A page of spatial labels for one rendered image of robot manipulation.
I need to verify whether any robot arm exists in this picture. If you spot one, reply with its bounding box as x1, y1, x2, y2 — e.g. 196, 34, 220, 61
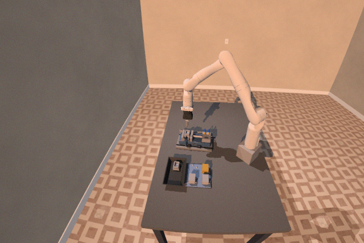
183, 51, 266, 150

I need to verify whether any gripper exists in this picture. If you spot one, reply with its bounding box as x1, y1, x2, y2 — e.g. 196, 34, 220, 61
181, 100, 193, 127

